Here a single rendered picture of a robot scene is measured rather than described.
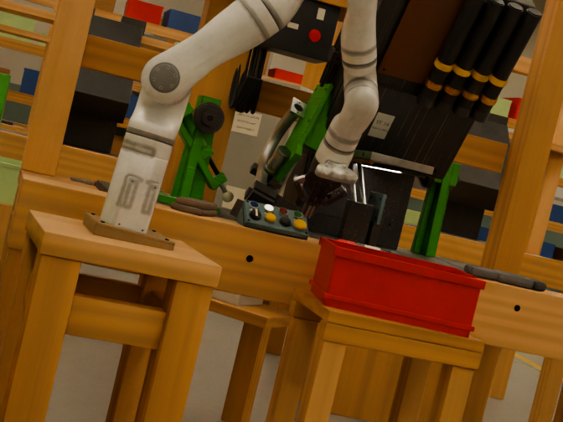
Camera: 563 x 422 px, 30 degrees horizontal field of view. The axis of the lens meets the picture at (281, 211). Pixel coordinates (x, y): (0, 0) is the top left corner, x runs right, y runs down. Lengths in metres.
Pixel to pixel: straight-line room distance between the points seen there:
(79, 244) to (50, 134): 1.05
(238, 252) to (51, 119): 0.77
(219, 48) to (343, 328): 0.59
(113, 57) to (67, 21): 0.18
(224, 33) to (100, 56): 1.04
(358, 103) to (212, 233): 0.45
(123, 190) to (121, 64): 1.04
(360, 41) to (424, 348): 0.62
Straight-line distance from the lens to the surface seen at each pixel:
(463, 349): 2.14
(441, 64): 2.46
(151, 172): 1.92
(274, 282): 2.31
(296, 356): 2.23
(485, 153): 3.22
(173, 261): 1.83
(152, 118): 1.95
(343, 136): 2.15
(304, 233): 2.32
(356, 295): 2.07
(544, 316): 2.57
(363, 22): 2.01
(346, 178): 2.16
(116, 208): 1.93
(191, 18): 9.54
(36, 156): 2.82
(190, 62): 1.91
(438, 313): 2.11
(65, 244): 1.80
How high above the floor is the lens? 1.05
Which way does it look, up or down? 2 degrees down
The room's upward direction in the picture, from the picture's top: 14 degrees clockwise
